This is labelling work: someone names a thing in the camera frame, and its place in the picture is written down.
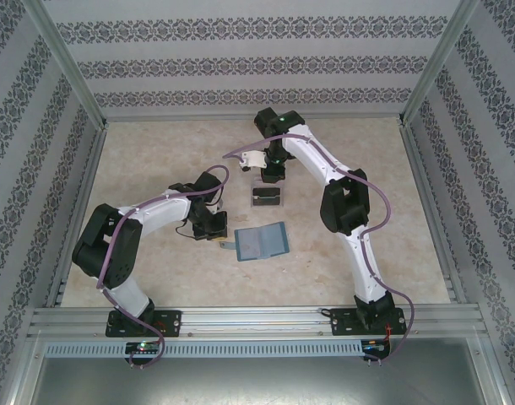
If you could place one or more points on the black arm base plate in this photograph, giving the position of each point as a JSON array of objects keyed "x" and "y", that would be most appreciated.
[
  {"x": 342, "y": 322},
  {"x": 173, "y": 322}
]

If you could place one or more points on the white card pink print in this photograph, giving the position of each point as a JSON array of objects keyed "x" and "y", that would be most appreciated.
[{"x": 249, "y": 244}]

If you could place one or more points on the grey sheet metal panel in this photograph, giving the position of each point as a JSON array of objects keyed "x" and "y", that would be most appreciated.
[{"x": 257, "y": 379}]

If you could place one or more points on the small circuit board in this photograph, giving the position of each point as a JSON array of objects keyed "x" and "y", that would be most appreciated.
[
  {"x": 142, "y": 347},
  {"x": 375, "y": 346}
]

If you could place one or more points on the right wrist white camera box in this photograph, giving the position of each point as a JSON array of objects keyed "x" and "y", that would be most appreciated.
[{"x": 254, "y": 159}]

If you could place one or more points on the dark grey VIP card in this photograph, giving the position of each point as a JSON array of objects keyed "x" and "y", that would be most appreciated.
[{"x": 266, "y": 200}]

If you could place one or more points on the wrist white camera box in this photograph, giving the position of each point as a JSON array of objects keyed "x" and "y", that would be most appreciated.
[
  {"x": 254, "y": 159},
  {"x": 219, "y": 202}
]

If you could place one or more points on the aluminium mounting rail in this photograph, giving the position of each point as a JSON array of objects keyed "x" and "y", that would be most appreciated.
[{"x": 257, "y": 320}]

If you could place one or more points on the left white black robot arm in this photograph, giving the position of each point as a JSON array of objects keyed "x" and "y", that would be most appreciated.
[{"x": 160, "y": 213}]

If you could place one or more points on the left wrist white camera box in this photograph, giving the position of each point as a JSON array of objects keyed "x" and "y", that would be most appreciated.
[{"x": 219, "y": 202}]

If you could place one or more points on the clear plastic box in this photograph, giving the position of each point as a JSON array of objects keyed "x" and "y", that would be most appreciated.
[{"x": 268, "y": 194}]

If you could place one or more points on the teal card holder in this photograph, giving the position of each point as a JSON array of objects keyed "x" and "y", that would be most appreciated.
[{"x": 274, "y": 240}]

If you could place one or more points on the aluminium frame post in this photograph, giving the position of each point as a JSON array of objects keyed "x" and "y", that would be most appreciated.
[
  {"x": 438, "y": 63},
  {"x": 65, "y": 63}
]

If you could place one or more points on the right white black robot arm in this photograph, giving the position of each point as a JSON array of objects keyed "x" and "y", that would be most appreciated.
[{"x": 363, "y": 266}]

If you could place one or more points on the aluminium side rail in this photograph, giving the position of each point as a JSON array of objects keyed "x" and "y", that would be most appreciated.
[
  {"x": 81, "y": 211},
  {"x": 422, "y": 181}
]

